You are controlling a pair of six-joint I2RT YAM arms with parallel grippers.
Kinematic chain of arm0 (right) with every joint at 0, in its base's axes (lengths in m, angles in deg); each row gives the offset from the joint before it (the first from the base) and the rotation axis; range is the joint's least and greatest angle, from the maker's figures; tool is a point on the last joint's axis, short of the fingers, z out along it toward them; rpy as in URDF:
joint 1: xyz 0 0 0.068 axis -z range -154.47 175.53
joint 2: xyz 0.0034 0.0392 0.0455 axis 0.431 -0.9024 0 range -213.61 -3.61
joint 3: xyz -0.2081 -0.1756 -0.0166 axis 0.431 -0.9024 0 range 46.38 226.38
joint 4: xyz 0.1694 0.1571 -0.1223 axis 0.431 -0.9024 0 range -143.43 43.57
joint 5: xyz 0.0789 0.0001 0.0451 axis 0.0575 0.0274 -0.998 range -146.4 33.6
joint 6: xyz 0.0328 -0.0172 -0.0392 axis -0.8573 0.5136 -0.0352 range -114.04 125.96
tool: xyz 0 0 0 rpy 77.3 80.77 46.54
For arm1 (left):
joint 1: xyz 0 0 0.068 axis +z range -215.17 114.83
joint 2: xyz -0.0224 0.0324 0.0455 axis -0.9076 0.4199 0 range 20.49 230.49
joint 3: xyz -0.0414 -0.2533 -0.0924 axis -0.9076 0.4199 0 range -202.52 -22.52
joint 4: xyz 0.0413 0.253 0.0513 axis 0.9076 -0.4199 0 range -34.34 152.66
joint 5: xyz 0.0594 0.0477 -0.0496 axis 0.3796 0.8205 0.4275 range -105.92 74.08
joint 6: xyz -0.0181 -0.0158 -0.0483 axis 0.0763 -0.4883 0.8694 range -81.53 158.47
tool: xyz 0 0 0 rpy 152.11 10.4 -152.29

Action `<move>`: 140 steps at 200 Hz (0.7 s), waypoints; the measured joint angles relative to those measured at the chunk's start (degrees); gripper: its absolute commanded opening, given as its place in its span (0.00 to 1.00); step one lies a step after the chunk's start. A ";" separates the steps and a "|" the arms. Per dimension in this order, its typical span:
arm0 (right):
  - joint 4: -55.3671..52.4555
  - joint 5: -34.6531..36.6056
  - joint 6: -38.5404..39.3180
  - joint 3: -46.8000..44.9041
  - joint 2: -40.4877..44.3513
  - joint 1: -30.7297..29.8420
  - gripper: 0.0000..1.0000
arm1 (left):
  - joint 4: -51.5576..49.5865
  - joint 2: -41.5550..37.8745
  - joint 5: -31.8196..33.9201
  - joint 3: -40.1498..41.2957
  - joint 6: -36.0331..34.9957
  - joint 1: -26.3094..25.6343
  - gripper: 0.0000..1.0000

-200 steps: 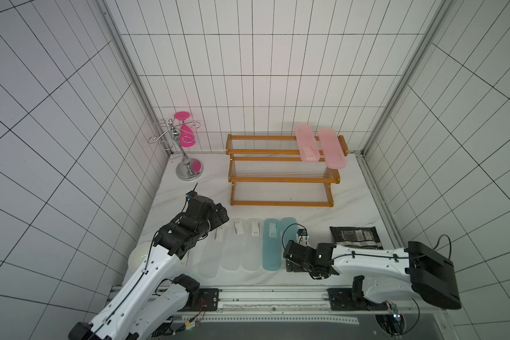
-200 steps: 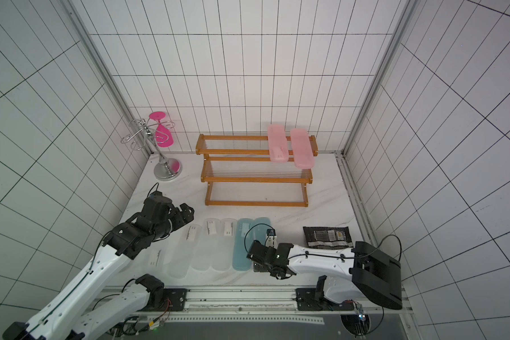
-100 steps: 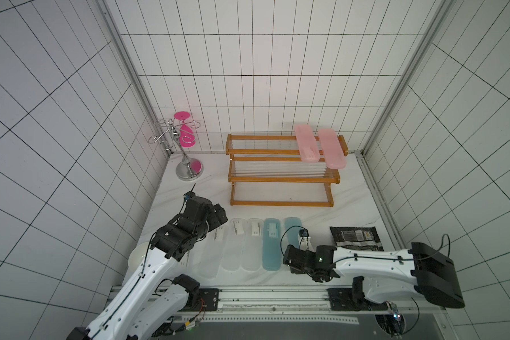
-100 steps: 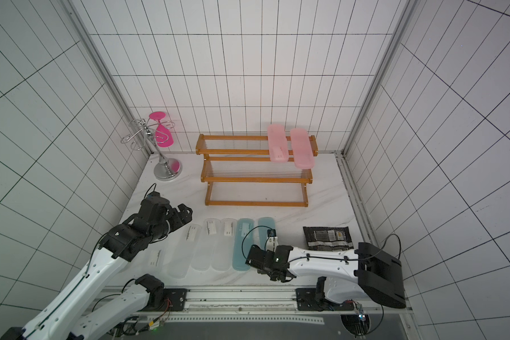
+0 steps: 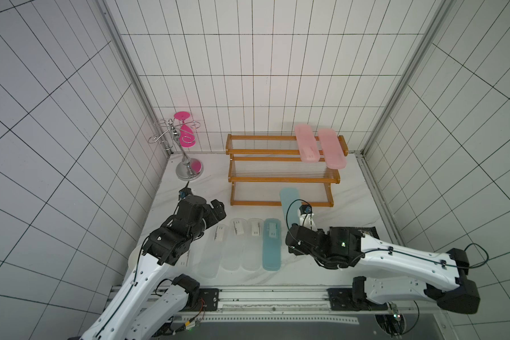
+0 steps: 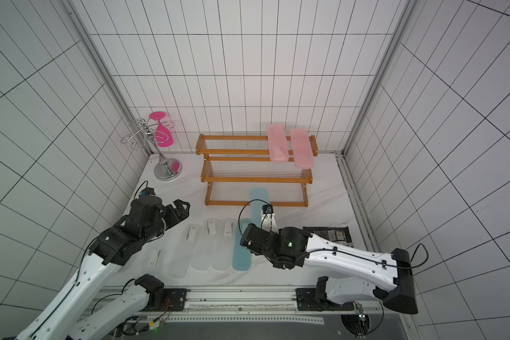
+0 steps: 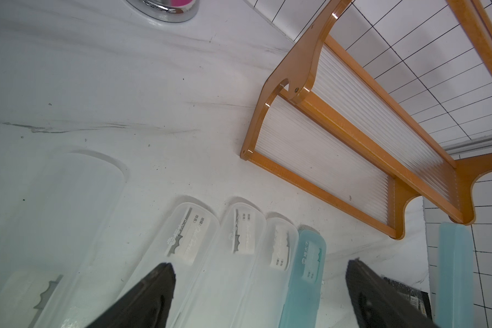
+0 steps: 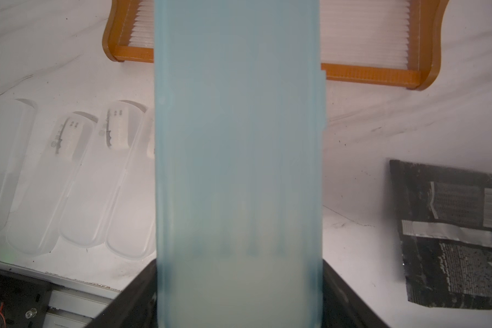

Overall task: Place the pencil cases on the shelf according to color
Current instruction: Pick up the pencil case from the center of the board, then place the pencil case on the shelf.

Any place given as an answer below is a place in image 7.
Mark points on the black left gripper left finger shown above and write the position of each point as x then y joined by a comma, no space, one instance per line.
147,304

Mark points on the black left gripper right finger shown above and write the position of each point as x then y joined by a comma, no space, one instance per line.
375,302

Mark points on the wooden two-tier shelf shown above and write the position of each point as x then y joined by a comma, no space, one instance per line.
323,124

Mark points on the black patterned pouch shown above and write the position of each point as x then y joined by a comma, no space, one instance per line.
417,298

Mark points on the chrome stand with pink ornaments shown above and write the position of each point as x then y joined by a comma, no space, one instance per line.
170,11

